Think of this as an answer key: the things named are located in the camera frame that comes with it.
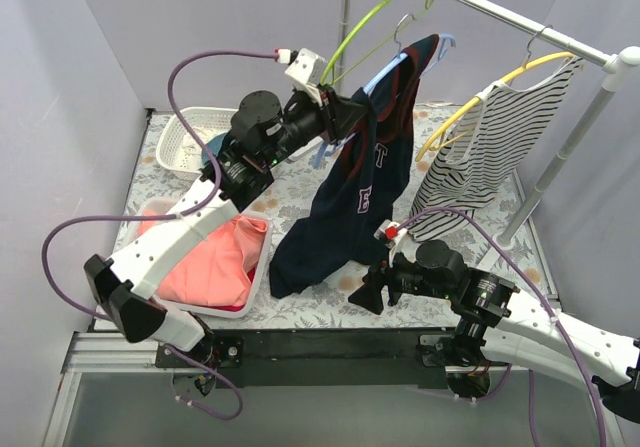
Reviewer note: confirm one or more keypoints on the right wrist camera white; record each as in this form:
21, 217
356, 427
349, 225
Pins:
393, 236

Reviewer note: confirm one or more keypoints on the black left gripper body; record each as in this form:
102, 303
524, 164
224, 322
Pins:
330, 114

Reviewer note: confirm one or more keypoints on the floral table mat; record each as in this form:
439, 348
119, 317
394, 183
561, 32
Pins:
211, 275

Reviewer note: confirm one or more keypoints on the green hanger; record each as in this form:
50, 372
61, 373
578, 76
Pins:
335, 71

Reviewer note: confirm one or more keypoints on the white cloth in basket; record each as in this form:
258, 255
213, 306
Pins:
191, 148

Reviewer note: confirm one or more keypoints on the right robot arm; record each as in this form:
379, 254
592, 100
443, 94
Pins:
499, 322

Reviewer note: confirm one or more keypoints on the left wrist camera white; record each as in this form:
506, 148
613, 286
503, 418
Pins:
304, 70

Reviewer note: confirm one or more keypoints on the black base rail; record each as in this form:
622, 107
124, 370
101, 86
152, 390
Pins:
342, 357

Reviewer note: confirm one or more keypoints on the white plastic basket rear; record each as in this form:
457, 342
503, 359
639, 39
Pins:
176, 150

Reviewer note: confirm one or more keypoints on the navy tank top red trim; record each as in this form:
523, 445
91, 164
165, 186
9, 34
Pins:
369, 175

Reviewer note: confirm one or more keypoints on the white plastic basket front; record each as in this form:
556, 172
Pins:
250, 287

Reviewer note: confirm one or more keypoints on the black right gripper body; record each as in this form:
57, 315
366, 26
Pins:
385, 283

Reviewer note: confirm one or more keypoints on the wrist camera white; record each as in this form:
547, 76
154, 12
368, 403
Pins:
304, 70
393, 236

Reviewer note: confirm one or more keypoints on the blue hanger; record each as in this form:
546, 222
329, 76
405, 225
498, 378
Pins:
445, 43

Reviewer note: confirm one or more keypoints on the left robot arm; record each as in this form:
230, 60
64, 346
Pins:
170, 247

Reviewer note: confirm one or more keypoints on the striped tank top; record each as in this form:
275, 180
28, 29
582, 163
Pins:
485, 146

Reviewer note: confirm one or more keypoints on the white plastic basket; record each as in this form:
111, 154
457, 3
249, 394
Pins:
250, 287
176, 150

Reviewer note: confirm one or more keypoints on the teal cloth in basket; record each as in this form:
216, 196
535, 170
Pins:
215, 146

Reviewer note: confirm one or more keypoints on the yellow hanger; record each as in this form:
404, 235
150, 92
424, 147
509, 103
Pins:
436, 140

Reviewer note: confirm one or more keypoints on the white clothes rack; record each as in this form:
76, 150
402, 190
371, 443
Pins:
617, 67

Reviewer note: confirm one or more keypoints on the pink cloth in basket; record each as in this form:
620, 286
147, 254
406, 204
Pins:
225, 267

